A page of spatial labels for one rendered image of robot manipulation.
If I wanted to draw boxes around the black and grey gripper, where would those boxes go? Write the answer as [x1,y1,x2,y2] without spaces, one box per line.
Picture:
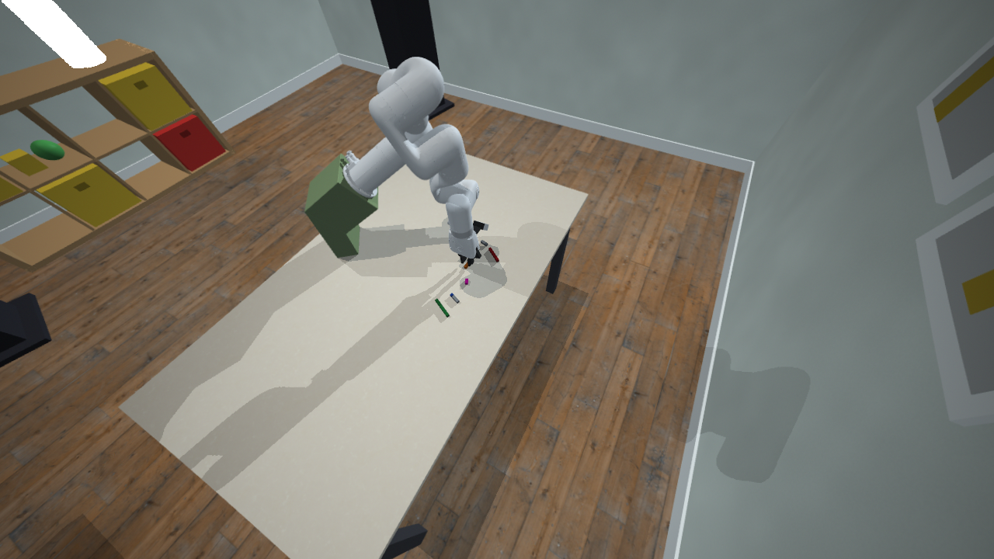
[449,230,481,266]

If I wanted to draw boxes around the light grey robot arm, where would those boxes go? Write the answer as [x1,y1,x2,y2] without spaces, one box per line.
[343,57,489,239]

